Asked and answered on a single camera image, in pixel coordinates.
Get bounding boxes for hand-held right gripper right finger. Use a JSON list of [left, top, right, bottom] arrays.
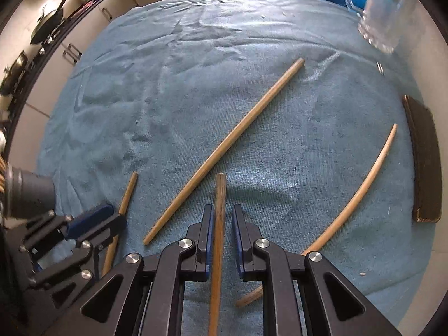
[[233, 204, 403, 336]]

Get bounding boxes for dark brown rectangular case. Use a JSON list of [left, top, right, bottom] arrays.
[[401, 94, 442, 224]]

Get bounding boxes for white lower cabinets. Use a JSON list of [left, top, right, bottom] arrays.
[[9, 0, 284, 169]]

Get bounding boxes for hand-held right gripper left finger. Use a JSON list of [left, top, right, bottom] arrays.
[[45, 204, 215, 336]]

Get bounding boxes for brown wooden chopstick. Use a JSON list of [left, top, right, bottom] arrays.
[[235, 284, 264, 309], [208, 173, 227, 336]]

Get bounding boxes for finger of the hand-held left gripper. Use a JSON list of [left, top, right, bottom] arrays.
[[30, 213, 127, 309], [21, 202, 116, 253]]

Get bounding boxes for steel pot with lid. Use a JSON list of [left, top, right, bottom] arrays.
[[0, 51, 29, 96]]

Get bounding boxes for black wok with lid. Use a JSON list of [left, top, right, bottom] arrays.
[[30, 0, 71, 46]]

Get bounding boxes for glass mug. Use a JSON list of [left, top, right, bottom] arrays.
[[342, 0, 421, 55]]

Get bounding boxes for black kitchen countertop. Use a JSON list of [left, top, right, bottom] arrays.
[[0, 0, 141, 155]]

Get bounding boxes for grey chopstick holder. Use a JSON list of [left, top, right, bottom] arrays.
[[0, 159, 57, 219]]

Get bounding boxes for blue table cloth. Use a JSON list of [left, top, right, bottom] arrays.
[[37, 0, 438, 336]]

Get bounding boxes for pale wooden chopstick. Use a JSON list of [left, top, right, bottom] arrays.
[[143, 58, 305, 246], [101, 171, 139, 277], [300, 123, 398, 256]]

